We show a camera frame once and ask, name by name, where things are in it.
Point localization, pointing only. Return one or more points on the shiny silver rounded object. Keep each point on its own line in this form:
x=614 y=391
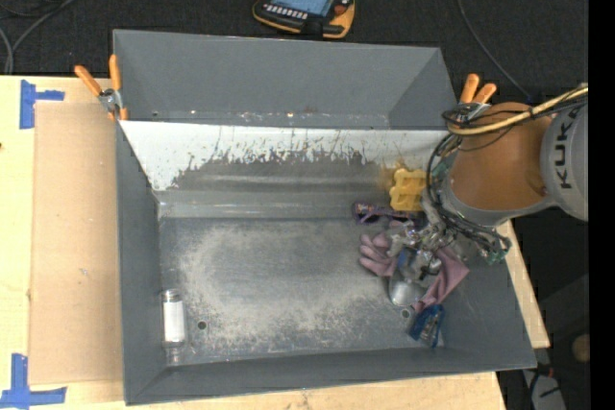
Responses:
x=402 y=293

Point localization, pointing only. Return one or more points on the pink cloth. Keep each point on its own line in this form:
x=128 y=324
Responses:
x=377 y=258

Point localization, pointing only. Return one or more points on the purple sunglasses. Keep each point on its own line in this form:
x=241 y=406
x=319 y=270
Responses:
x=372 y=211

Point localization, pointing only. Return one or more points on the yellow waffle toy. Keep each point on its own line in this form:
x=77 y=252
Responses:
x=406 y=189

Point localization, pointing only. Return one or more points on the grey metal bin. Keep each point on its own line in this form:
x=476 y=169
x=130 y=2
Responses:
x=269 y=264

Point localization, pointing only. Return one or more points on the brown cardboard board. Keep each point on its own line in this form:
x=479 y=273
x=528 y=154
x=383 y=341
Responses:
x=72 y=230

